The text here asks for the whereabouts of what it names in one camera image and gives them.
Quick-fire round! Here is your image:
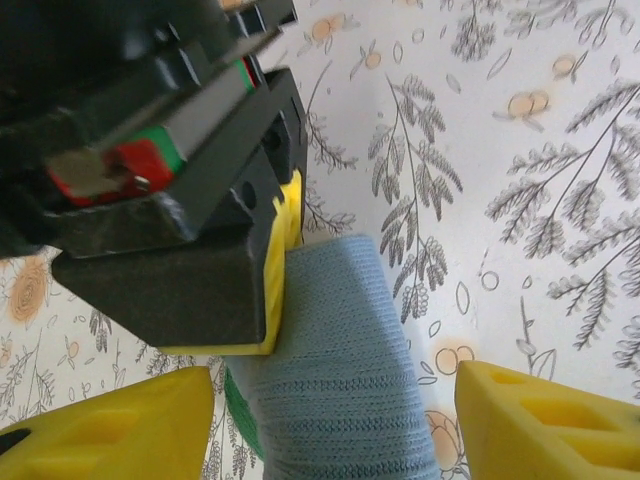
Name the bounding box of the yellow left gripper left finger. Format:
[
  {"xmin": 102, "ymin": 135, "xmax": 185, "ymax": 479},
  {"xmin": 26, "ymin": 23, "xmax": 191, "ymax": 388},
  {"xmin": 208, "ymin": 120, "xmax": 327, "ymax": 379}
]
[{"xmin": 0, "ymin": 366, "xmax": 216, "ymax": 480}]

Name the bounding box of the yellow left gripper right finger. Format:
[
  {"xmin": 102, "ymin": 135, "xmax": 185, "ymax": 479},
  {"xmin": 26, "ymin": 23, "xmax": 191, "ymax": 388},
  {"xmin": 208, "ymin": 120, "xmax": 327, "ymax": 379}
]
[{"xmin": 457, "ymin": 359, "xmax": 640, "ymax": 480}]

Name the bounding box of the blue sock with green toe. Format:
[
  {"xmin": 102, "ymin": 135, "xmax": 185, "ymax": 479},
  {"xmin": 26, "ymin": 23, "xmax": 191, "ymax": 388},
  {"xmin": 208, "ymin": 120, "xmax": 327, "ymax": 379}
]
[{"xmin": 224, "ymin": 234, "xmax": 441, "ymax": 480}]

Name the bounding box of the floral printed tablecloth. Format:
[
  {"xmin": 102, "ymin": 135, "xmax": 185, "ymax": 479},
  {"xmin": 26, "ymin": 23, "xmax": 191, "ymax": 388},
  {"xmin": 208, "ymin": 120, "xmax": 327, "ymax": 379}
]
[{"xmin": 0, "ymin": 0, "xmax": 640, "ymax": 480}]

